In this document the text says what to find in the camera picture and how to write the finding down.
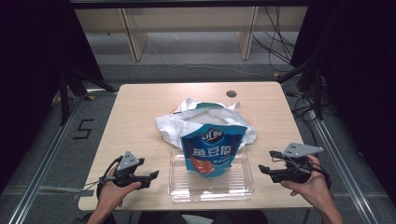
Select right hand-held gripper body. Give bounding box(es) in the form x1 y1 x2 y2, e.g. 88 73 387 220
270 142 324 184

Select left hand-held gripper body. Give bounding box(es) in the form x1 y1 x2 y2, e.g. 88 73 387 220
98 150 148 189

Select white orange green tote bag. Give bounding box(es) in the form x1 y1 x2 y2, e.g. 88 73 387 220
154 97 259 150

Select blue snack packet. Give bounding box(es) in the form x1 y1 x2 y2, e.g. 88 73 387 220
180 123 248 179

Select clear plastic tray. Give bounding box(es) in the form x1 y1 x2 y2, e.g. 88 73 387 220
167 148 255 203

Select person's right hand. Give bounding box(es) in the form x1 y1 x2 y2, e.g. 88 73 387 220
279 154 332 217

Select person's left hand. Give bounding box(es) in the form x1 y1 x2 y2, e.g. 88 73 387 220
96 164 143 217

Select black metal stand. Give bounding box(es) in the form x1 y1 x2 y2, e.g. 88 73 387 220
58 64 120 126
276 59 325 121

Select black curtain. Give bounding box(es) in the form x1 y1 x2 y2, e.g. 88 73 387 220
290 0 396 208
0 0 105 194

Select light wooden shelf unit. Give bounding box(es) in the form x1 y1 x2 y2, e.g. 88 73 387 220
74 6 309 63

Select left hand-held gripper cable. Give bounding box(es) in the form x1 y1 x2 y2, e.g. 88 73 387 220
82 155 124 199

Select hand-held gripper cable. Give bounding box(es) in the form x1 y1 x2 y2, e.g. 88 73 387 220
311 160 332 191
82 155 124 199

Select right hand-held gripper cable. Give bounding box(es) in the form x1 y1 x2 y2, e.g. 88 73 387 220
311 160 332 191

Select aluminium floor rail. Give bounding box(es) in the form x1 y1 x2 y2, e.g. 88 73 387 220
307 117 379 224
7 89 120 224

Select black floor cables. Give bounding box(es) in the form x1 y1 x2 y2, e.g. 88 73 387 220
251 6 297 73

